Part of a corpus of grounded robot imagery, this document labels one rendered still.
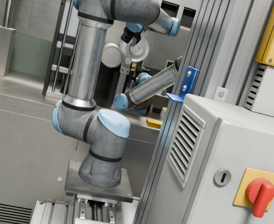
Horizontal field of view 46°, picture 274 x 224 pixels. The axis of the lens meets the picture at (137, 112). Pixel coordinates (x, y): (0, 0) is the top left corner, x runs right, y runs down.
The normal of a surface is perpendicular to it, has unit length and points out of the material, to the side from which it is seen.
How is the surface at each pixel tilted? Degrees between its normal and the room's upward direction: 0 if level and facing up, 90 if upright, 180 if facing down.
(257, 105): 90
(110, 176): 72
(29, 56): 90
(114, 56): 90
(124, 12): 125
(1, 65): 90
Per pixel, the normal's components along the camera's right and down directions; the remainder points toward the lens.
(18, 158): 0.11, 0.26
